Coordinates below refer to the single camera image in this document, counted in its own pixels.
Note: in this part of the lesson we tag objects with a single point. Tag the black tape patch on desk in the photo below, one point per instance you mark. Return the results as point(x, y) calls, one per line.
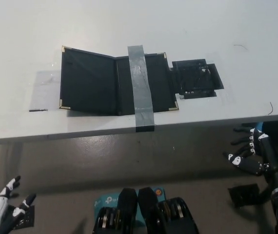
point(192, 78)

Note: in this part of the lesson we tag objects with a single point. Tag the black diary with gold corners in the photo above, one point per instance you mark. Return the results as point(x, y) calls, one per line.
point(87, 83)

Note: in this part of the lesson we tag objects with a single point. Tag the small black pen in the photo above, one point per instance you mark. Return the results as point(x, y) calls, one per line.
point(38, 110)

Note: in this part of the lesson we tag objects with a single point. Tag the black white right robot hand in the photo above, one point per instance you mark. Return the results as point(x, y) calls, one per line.
point(251, 165)

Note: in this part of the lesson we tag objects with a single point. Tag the teal router box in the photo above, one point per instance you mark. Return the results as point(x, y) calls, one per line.
point(109, 200)

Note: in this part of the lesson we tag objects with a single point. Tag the grey duct tape strip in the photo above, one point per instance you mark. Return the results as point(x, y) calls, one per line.
point(141, 85)

